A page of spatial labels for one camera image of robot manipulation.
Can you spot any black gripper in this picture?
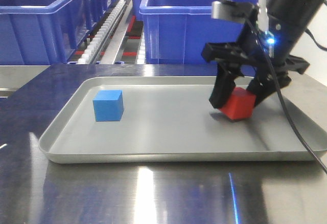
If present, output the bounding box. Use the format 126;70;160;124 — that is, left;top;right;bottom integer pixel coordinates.
201;3;311;109

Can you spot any red cube block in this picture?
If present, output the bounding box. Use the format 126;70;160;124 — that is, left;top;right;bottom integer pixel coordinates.
219;87;256;121

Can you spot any blue cube block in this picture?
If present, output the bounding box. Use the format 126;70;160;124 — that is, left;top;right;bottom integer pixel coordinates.
92;89;124;122

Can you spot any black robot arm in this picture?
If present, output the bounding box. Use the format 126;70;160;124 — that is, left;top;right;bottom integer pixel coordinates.
201;0;324;108

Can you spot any blue plastic bin right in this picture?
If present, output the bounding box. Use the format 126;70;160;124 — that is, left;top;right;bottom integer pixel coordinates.
139;0;258;64

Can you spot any blue plastic bin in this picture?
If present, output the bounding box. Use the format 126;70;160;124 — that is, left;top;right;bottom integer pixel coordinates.
139;0;258;64
1;0;108;65

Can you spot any grey metal tray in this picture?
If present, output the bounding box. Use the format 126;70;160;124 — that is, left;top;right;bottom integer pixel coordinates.
39;76;312;164

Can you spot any blue plastic bin left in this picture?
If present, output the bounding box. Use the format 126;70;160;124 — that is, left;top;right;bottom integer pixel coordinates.
1;0;108;65

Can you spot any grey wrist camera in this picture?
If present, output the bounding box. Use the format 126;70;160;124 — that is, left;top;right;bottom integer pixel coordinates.
211;0;246;24

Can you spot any white roller conveyor rail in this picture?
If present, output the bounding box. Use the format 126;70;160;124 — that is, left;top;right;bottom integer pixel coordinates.
77;0;126;64

